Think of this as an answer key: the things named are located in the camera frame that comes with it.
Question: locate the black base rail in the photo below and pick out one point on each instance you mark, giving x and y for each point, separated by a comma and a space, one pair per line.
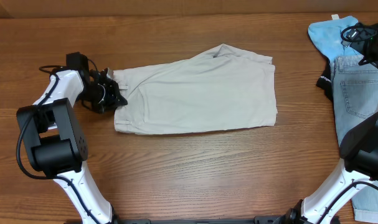
201, 221

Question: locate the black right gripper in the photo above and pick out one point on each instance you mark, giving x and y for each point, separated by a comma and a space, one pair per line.
366, 45

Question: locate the light blue t-shirt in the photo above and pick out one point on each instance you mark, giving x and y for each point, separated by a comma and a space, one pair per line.
326, 37

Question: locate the light blue denim jeans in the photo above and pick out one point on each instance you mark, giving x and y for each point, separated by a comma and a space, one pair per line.
355, 98

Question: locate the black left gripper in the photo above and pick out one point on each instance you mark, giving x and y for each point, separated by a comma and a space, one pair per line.
111, 94

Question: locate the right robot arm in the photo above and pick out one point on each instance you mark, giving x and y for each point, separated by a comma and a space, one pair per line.
356, 169

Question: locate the beige khaki shorts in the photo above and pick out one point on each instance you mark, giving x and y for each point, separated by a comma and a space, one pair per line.
221, 89

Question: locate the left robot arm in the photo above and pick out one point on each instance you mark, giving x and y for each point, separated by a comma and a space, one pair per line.
51, 143

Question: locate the black garment with white text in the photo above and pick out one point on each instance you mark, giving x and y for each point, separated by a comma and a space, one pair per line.
325, 81

